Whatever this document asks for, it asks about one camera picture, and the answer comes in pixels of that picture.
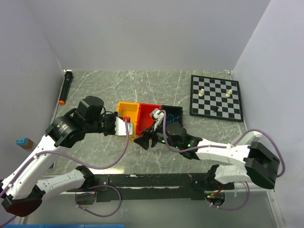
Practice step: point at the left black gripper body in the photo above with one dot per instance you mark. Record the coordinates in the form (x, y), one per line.
(104, 124)

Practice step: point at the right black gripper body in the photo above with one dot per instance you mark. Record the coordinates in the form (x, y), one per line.
(158, 136)

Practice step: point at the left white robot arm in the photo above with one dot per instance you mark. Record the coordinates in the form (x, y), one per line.
(23, 192)

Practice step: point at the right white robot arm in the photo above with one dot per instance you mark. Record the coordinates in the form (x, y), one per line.
(246, 160)

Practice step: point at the red plastic bin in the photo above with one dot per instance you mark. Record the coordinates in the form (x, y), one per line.
(144, 120)

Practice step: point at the black plastic bin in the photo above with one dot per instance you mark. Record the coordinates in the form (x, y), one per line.
(173, 114)

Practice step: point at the yellow plastic bin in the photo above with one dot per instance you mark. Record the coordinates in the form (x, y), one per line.
(131, 110)

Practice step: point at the blue brown block tool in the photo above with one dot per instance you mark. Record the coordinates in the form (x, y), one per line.
(25, 143)

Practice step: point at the black chess piece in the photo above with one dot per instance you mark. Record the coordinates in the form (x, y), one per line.
(214, 108)

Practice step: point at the white chess pawn left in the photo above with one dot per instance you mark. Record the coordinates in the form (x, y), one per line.
(201, 93)

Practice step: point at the white chess pawn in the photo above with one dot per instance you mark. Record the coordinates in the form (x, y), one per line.
(229, 93)
(201, 93)

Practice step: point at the black white chessboard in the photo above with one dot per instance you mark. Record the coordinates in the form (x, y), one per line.
(229, 109)

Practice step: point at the black orange marker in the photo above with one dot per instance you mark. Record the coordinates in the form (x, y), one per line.
(68, 78)

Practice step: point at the white chess pawn right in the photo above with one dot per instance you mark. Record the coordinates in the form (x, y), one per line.
(229, 93)

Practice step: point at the white tape dispenser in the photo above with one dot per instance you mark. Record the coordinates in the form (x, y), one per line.
(247, 138)

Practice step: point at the blue box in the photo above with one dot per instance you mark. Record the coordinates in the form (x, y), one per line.
(62, 226)

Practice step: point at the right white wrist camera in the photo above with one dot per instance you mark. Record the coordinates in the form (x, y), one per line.
(157, 115)

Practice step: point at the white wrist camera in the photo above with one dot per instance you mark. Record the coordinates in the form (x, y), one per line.
(120, 127)
(157, 115)

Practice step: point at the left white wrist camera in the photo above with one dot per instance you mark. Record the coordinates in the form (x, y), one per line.
(120, 127)

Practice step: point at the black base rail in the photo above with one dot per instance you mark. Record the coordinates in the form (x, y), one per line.
(192, 186)

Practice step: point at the aluminium frame rail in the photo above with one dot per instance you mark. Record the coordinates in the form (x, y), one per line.
(81, 180)

